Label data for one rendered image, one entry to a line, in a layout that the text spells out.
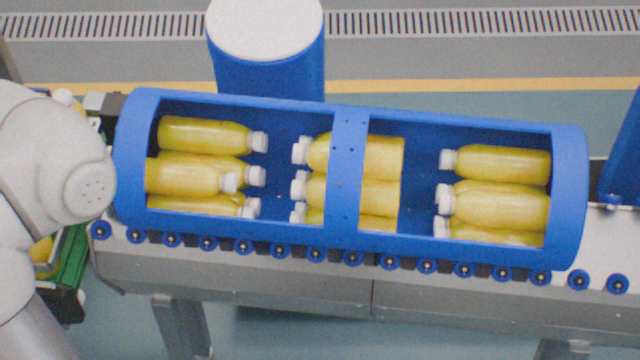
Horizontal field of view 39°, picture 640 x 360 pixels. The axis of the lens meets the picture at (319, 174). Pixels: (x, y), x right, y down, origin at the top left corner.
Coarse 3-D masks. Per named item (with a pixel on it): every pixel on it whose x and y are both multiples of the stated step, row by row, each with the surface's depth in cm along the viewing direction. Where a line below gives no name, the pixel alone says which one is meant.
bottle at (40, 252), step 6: (42, 240) 177; (48, 240) 180; (36, 246) 177; (42, 246) 178; (48, 246) 180; (30, 252) 177; (36, 252) 178; (42, 252) 179; (48, 252) 181; (30, 258) 179; (36, 258) 179; (42, 258) 180; (48, 258) 182; (60, 258) 187; (60, 264) 187; (36, 276) 185; (42, 276) 185; (48, 276) 186
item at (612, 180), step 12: (636, 96) 252; (636, 108) 252; (624, 120) 264; (636, 120) 253; (624, 132) 262; (636, 132) 254; (624, 144) 262; (636, 144) 256; (612, 156) 273; (624, 156) 264; (636, 156) 259; (612, 168) 273; (624, 168) 266; (636, 168) 261; (600, 180) 286; (612, 180) 275; (624, 180) 268; (636, 180) 264; (600, 192) 285; (612, 192) 277; (624, 192) 271; (636, 192) 267; (624, 204) 274; (636, 204) 271
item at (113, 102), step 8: (112, 96) 202; (120, 96) 202; (104, 104) 201; (112, 104) 201; (120, 104) 201; (104, 112) 199; (112, 112) 199; (104, 120) 200; (112, 120) 200; (104, 128) 203; (112, 128) 202; (112, 136) 205
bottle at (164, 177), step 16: (160, 160) 174; (176, 160) 175; (160, 176) 172; (176, 176) 172; (192, 176) 172; (208, 176) 172; (224, 176) 173; (160, 192) 174; (176, 192) 173; (192, 192) 172; (208, 192) 173; (224, 192) 175
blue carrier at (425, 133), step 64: (128, 128) 167; (256, 128) 189; (320, 128) 187; (384, 128) 185; (448, 128) 182; (512, 128) 168; (576, 128) 169; (128, 192) 168; (256, 192) 191; (576, 192) 160; (448, 256) 170; (512, 256) 166; (576, 256) 165
